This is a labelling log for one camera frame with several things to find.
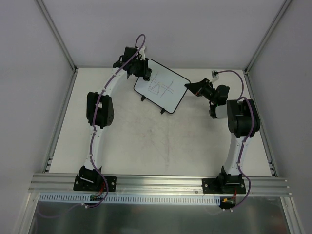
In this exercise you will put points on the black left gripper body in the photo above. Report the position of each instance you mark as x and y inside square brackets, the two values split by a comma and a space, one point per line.
[142, 68]

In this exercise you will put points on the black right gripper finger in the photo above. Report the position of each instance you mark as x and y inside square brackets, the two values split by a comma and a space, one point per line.
[196, 92]
[197, 85]

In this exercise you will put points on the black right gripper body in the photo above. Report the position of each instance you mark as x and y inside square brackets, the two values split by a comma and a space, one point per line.
[200, 87]

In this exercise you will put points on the black-framed small whiteboard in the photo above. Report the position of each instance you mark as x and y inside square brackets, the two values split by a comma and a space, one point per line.
[165, 88]

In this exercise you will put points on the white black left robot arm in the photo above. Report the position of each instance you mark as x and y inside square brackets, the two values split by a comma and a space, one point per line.
[100, 115]

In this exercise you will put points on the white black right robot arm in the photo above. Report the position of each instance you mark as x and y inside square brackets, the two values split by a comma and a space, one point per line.
[243, 122]

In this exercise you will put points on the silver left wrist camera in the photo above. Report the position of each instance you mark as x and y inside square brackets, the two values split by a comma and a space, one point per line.
[142, 52]

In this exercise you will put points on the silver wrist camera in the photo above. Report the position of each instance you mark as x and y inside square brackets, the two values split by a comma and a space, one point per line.
[142, 52]
[215, 75]

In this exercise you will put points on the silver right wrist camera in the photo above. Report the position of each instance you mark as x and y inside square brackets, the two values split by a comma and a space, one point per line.
[215, 75]

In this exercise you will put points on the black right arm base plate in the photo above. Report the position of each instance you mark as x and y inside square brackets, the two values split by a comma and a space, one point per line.
[216, 186]

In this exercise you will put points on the aluminium left frame post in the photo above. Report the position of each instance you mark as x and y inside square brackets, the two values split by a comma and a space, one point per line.
[50, 22]

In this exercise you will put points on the aluminium frame post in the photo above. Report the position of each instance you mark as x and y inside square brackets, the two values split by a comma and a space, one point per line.
[50, 22]
[277, 18]

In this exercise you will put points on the aluminium right frame post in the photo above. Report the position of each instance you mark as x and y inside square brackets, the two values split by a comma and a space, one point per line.
[277, 18]

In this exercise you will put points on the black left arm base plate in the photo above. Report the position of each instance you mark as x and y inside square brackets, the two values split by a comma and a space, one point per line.
[86, 185]

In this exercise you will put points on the aluminium front mounting rail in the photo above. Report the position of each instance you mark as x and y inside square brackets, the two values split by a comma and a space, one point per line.
[158, 185]

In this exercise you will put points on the white slotted cable duct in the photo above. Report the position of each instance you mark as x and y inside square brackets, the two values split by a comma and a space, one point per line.
[131, 199]

